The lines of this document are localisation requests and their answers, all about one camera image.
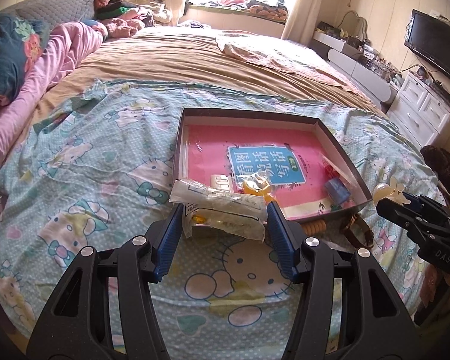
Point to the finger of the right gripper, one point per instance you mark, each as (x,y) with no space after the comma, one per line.
(406,215)
(427,208)

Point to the pink quilt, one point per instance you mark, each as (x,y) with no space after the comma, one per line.
(68,46)

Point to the bagged yellow hoop earrings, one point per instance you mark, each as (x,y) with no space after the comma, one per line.
(258,184)

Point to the maroon strap wristwatch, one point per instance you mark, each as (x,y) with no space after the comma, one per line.
(357,232)

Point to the pearl hair clip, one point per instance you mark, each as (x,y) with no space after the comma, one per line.
(393,191)

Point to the bagged red ball earrings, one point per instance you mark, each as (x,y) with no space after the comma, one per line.
(336,170)

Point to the cream curtain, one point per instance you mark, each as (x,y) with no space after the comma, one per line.
(301,21)

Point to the hello kitty bed sheet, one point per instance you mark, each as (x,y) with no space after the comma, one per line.
(97,170)

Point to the white long low cabinet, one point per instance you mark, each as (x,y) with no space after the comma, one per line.
(345,59)

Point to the window sill clothes pile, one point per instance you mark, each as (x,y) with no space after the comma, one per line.
(278,13)

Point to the dark brown furry object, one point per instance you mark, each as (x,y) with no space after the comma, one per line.
(438,159)

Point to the white drawer cabinet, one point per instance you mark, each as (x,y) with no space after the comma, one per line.
(421,115)

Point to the wall mounted black television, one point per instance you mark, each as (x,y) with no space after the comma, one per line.
(429,38)

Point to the tan bed cover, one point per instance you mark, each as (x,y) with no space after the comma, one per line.
(187,55)

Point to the cream hair claw clip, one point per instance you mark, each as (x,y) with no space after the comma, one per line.
(221,182)

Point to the bagged white lace accessory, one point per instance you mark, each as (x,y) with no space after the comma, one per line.
(238,214)

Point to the blue small box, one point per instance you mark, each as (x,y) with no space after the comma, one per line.
(337,191)

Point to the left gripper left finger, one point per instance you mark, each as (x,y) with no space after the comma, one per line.
(75,322)

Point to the pink book in tray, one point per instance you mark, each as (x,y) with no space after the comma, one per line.
(295,163)

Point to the dark floral pillow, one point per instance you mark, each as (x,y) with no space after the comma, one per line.
(22,42)

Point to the clothes pile on bed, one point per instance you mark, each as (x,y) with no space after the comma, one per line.
(124,18)

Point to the pink patterned cloth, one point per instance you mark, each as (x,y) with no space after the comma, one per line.
(282,56)

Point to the dark cardboard tray box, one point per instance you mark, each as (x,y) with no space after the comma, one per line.
(222,117)

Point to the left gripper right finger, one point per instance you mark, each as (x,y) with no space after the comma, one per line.
(375,323)

